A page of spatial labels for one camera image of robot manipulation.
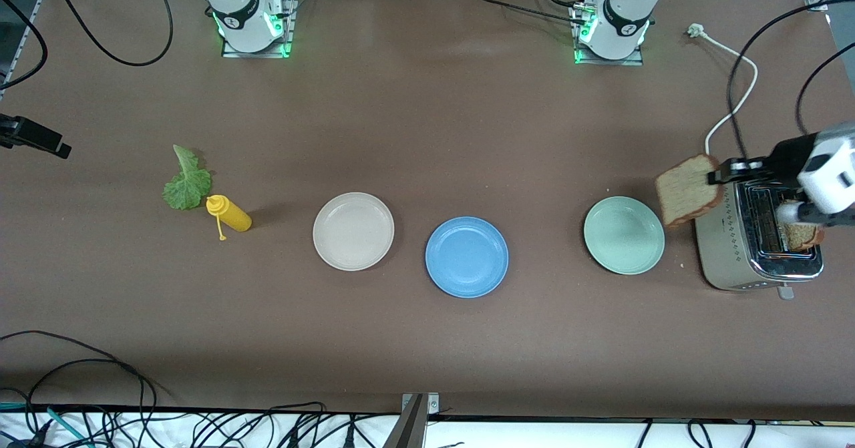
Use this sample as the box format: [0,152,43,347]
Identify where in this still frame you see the brown bread slice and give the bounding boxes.
[780,220,826,252]
[655,154,725,228]

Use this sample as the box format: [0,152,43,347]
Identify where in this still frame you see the green lettuce leaf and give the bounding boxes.
[162,144,213,211]

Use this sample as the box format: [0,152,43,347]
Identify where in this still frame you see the yellow mustard squeeze bottle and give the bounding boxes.
[206,194,253,242]

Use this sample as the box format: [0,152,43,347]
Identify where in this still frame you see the light green round plate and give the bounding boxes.
[583,196,666,276]

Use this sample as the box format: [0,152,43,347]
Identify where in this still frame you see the blue round plate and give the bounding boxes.
[425,216,510,298]

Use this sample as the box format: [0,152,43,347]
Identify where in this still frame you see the beige round plate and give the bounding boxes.
[313,192,395,272]

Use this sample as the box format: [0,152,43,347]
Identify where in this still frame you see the beige chrome two-slot toaster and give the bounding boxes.
[693,167,824,300]

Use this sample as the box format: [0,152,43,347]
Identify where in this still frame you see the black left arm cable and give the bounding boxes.
[795,42,855,136]
[727,0,855,162]

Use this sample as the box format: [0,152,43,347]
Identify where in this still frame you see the white toaster power cord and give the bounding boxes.
[687,23,759,158]

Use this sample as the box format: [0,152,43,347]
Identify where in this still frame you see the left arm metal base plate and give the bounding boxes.
[571,4,645,67]

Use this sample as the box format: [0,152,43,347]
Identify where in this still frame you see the long black cable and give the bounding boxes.
[0,330,158,435]

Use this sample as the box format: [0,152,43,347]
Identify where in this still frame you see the black base power cable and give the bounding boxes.
[468,0,592,25]

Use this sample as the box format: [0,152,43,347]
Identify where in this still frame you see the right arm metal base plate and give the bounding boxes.
[222,0,296,59]

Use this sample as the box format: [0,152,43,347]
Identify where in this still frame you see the teal cable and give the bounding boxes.
[0,401,89,446]

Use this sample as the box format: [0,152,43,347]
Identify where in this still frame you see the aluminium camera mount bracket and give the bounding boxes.
[383,392,440,448]

